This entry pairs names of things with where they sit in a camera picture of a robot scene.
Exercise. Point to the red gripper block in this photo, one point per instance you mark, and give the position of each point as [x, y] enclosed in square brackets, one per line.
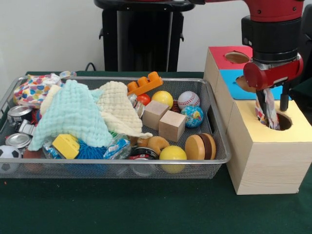
[270, 74]

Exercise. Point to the colourful ruffled fabric toy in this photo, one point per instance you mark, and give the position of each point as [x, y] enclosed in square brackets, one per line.
[271, 112]

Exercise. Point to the mint green waffle cloth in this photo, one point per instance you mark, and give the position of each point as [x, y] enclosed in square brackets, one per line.
[70, 114]

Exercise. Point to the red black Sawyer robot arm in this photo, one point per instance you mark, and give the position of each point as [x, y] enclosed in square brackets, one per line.
[273, 36]

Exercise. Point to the wooden box with three holes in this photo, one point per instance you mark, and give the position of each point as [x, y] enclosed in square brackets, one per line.
[265, 156]

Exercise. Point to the dark green tablecloth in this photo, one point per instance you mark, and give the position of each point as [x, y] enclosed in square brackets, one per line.
[303, 89]
[146, 207]

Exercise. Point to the black office chair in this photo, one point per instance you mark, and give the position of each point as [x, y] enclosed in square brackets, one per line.
[307, 48]

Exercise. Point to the globe print ball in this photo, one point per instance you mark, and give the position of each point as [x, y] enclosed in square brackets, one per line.
[192, 117]

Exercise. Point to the white baseball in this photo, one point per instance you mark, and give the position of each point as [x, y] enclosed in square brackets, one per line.
[189, 100]

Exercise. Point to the wooden toy burger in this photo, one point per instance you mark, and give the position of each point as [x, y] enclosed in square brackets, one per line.
[197, 147]

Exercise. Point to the wooden cube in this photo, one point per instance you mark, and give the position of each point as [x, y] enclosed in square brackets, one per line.
[171, 126]
[153, 114]

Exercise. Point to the yellow ball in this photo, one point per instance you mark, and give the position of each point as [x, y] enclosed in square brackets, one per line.
[173, 153]
[162, 98]

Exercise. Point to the orange toy block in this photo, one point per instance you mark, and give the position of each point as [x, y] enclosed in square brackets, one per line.
[146, 85]

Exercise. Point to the cream waffle cloth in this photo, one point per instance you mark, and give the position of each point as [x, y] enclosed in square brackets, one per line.
[117, 104]

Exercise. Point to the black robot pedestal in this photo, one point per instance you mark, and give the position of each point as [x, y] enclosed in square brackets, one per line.
[141, 41]

